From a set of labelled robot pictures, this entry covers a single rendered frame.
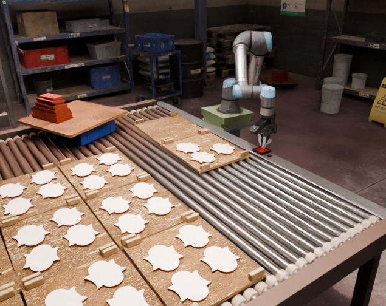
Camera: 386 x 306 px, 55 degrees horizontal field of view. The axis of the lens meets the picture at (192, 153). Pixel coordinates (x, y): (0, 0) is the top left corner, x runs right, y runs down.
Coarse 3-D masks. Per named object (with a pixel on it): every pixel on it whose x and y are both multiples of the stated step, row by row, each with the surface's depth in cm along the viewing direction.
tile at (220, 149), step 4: (216, 144) 220; (220, 144) 220; (224, 144) 220; (228, 144) 220; (212, 148) 216; (216, 148) 216; (220, 148) 215; (224, 148) 215; (228, 148) 215; (232, 148) 215; (216, 152) 212; (220, 152) 210; (224, 152) 210; (228, 152) 210; (232, 152) 211
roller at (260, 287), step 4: (96, 140) 236; (96, 144) 232; (100, 144) 230; (100, 148) 227; (104, 148) 225; (104, 152) 222; (260, 280) 126; (256, 284) 125; (260, 284) 124; (264, 284) 124; (256, 288) 124; (260, 288) 123; (264, 288) 123; (268, 288) 123; (260, 292) 122
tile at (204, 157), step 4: (196, 152) 211; (200, 152) 211; (204, 152) 211; (192, 156) 207; (196, 156) 207; (200, 156) 207; (204, 156) 206; (208, 156) 206; (212, 156) 206; (192, 160) 204; (196, 160) 202; (200, 160) 202; (204, 160) 202; (208, 160) 202; (212, 160) 202; (200, 164) 200
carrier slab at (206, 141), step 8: (200, 136) 235; (208, 136) 235; (216, 136) 234; (168, 144) 224; (176, 144) 224; (200, 144) 223; (208, 144) 223; (232, 144) 222; (176, 152) 214; (208, 152) 213; (184, 160) 205; (216, 160) 204; (224, 160) 204; (232, 160) 204; (208, 168) 196
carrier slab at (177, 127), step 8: (152, 120) 262; (160, 120) 262; (168, 120) 262; (176, 120) 261; (184, 120) 261; (144, 128) 249; (152, 128) 249; (160, 128) 249; (168, 128) 248; (176, 128) 248; (184, 128) 248; (192, 128) 247; (200, 128) 247; (152, 136) 237; (160, 136) 236; (168, 136) 236; (176, 136) 236; (184, 136) 236; (192, 136) 236; (160, 144) 226
